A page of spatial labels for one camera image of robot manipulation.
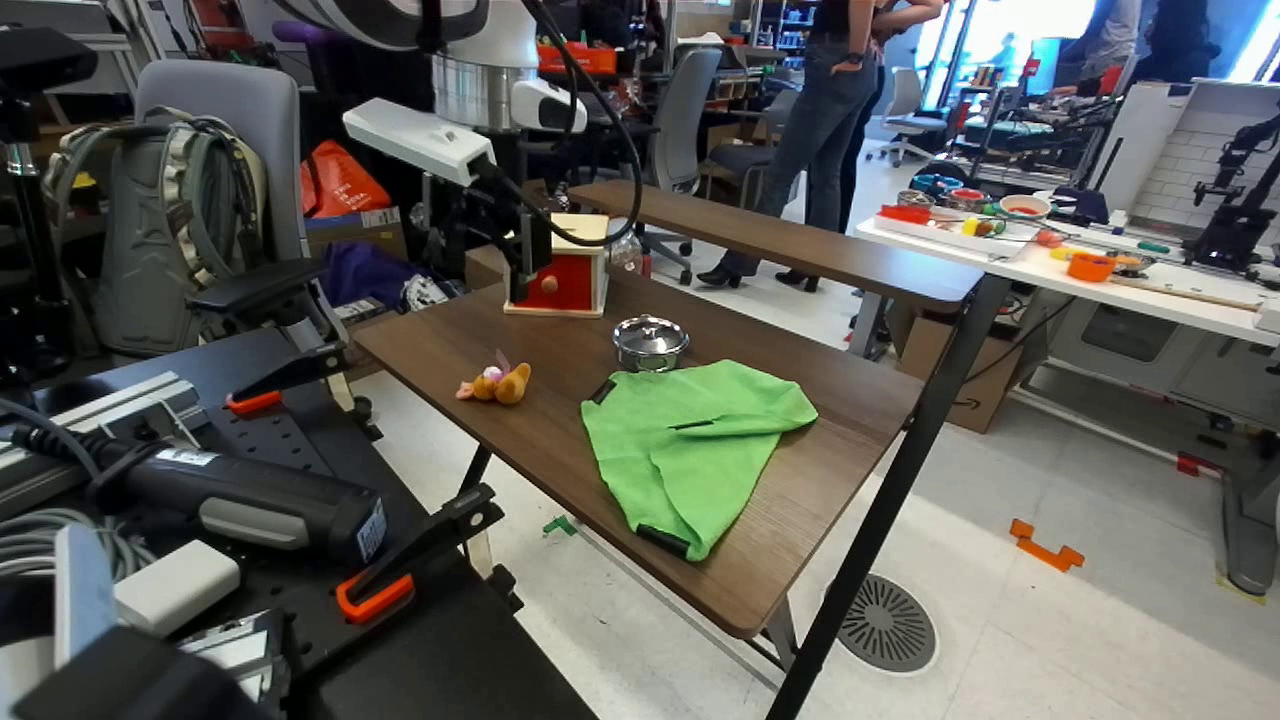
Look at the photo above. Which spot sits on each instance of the small black orange clamp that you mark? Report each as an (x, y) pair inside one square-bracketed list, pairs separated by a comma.
[(267, 388)]

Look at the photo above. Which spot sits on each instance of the small metal bowl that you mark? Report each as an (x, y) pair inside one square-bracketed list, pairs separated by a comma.
[(651, 342)]

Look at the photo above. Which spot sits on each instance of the red flat block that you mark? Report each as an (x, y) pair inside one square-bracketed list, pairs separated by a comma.
[(907, 213)]

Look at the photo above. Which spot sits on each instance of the red wooden box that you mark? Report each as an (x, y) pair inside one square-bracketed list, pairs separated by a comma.
[(587, 233)]

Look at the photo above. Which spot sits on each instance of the orange floor marker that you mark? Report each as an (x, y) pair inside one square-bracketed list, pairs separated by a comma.
[(1045, 551)]

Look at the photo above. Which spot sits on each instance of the green cloth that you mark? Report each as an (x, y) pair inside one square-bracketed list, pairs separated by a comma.
[(686, 447)]

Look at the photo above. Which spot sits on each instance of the seated person dark hair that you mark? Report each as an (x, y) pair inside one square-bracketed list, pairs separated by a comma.
[(1180, 36)]

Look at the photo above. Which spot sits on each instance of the round floor drain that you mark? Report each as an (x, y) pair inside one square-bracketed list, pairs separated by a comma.
[(887, 626)]

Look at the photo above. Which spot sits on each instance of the grey desk leg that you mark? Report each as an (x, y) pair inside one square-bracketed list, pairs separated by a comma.
[(1249, 522)]

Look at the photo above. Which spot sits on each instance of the red tray with toys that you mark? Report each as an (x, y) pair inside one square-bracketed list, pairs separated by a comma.
[(594, 62)]

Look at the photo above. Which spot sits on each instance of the orange bowl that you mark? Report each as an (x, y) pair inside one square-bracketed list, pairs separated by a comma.
[(1091, 266)]

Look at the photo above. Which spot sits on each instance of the orange bag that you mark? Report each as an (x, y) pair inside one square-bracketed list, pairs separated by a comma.
[(341, 185)]

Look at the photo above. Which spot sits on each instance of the black handheld device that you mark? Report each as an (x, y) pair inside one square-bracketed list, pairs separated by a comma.
[(253, 505)]

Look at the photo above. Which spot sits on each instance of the aluminium extrusion rail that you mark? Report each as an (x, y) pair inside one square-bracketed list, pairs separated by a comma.
[(107, 419)]

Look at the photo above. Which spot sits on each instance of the yellow pink plush toy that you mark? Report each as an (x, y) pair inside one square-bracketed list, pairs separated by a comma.
[(501, 387)]

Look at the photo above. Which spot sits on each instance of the green tape piece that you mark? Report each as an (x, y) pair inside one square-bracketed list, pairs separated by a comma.
[(557, 524)]

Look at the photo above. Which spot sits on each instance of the white board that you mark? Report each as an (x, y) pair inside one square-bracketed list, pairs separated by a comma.
[(1180, 146)]

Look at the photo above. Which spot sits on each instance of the white plate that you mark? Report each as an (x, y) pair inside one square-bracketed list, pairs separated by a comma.
[(1025, 207)]

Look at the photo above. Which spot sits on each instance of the grey backpack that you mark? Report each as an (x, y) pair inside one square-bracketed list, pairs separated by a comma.
[(146, 273)]

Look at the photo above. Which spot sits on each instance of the black metal table frame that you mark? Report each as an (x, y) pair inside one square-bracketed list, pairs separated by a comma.
[(907, 466)]

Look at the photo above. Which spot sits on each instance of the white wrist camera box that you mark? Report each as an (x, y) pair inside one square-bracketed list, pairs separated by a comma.
[(412, 138)]

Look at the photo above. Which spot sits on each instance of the light grey office chair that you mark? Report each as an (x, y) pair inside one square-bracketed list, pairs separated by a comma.
[(680, 114)]

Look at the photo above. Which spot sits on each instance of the person in blue jeans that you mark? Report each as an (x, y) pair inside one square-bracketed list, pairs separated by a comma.
[(826, 121)]

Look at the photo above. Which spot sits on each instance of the grey flat slab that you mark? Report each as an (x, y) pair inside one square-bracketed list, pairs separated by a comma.
[(83, 592)]

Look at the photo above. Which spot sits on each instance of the clear plastic cup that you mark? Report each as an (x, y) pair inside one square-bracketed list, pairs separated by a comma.
[(624, 255)]

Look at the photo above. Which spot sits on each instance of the large black orange clamp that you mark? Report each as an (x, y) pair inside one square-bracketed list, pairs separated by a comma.
[(400, 566)]

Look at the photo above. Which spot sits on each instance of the white power adapter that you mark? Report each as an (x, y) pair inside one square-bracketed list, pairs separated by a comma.
[(177, 586)]

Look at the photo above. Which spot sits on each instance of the cardboard box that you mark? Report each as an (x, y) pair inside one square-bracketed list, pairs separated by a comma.
[(974, 380)]

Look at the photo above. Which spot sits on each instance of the purple cloth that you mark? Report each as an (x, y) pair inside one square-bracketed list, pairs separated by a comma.
[(361, 268)]

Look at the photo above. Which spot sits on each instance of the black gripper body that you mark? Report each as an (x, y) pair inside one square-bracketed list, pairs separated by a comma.
[(492, 213)]

